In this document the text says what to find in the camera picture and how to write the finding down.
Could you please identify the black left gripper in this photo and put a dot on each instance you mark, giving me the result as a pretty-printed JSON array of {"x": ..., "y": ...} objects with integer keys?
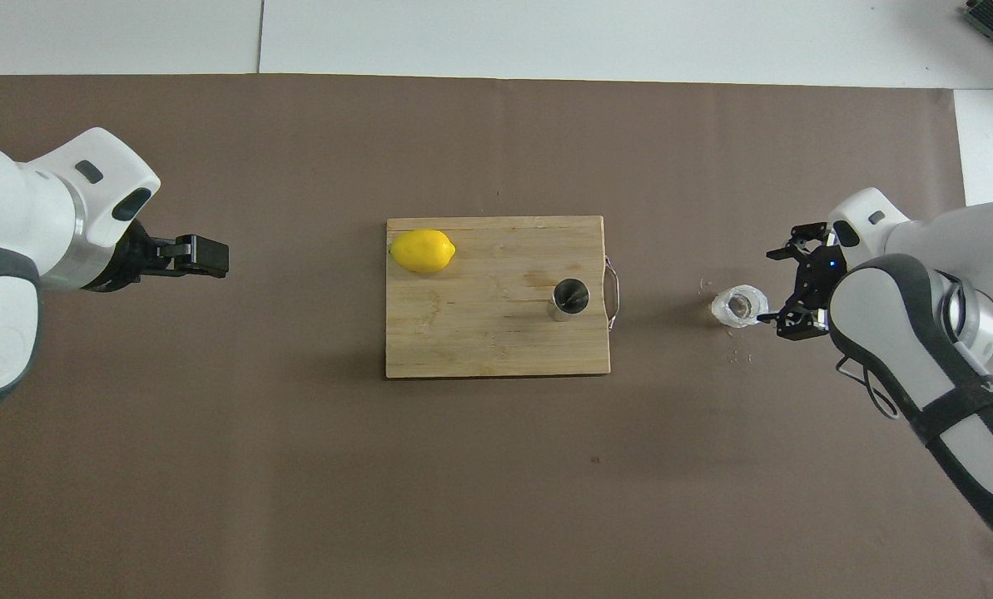
[{"x": 130, "y": 258}]

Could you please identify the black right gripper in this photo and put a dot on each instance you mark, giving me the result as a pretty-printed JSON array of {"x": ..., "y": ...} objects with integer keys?
[{"x": 816, "y": 279}]

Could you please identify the small clear glass cup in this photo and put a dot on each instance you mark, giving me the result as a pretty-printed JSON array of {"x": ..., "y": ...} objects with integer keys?
[{"x": 737, "y": 307}]

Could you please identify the steel double jigger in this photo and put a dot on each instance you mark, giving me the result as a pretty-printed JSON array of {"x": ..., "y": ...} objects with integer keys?
[{"x": 569, "y": 299}]

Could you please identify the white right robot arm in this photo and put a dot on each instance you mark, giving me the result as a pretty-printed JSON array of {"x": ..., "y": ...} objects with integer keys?
[{"x": 929, "y": 333}]

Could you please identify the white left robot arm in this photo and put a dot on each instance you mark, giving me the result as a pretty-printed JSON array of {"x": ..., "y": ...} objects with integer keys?
[{"x": 22, "y": 216}]

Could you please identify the yellow lemon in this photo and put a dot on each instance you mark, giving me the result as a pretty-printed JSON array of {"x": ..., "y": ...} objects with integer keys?
[{"x": 422, "y": 251}]

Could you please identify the wooden cutting board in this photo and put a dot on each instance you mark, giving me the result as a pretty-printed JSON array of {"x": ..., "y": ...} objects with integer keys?
[{"x": 479, "y": 324}]

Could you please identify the brown paper table mat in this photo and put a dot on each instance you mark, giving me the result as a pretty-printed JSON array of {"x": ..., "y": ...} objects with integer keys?
[{"x": 496, "y": 499}]

